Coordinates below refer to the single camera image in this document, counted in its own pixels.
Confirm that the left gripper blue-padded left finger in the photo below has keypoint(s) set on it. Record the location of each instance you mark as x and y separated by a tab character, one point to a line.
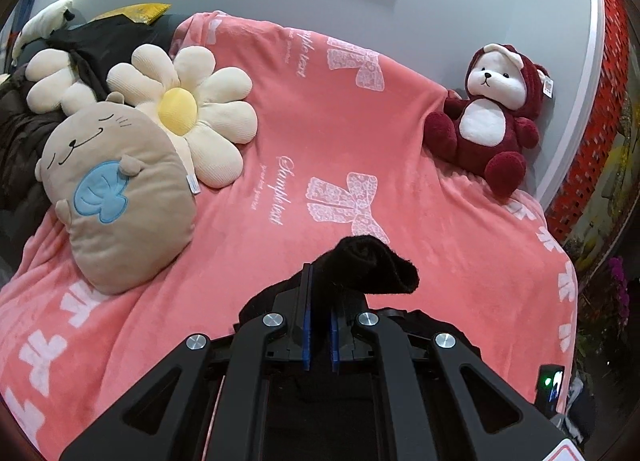
213	399

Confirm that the pink fleece blanket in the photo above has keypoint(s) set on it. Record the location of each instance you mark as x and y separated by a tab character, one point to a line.
337	152

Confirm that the black clothing pile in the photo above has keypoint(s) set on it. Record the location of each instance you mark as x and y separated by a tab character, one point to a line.
95	47

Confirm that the black garment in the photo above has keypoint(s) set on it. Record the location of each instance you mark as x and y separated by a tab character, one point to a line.
367	265

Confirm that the dark red bear plush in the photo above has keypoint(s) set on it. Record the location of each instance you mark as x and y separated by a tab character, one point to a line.
486	133

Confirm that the purple flowers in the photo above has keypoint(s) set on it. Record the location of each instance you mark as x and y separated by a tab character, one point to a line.
620	283

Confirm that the cream daisy flower pillow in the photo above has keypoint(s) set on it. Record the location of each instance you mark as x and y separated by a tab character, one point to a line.
202	108

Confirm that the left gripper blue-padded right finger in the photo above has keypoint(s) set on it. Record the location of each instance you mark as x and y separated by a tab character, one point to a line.
403	397

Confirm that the dark brown puffer jacket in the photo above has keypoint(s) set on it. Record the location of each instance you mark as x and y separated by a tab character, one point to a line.
23	135

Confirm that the cream flower pillow behind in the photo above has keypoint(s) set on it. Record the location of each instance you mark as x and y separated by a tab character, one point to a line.
56	84

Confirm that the beige seal plush pillow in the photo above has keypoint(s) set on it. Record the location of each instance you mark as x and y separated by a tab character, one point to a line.
117	184

